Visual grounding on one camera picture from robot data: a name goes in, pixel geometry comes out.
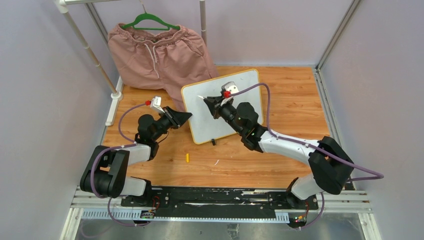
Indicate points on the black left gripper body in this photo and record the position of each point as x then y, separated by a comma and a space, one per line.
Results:
167, 120

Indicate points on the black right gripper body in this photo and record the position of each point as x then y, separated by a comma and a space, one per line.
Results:
225, 109

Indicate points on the yellow-framed whiteboard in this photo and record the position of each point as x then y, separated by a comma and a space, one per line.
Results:
202, 125

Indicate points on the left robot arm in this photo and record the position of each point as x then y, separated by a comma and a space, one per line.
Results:
105, 175

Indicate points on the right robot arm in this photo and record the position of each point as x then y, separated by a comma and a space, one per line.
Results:
330, 166

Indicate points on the pink shorts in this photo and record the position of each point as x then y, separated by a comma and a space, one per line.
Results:
166, 61

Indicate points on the green clothes hanger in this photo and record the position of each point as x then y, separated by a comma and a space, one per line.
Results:
150, 21

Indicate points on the white clothes rack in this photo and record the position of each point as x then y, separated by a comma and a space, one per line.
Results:
116, 90

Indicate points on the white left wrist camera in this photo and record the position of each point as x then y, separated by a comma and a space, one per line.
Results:
155, 104

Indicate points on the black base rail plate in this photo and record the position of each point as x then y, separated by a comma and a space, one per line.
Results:
212, 203

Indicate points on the aluminium frame post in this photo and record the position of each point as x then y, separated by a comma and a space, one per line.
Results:
324, 93

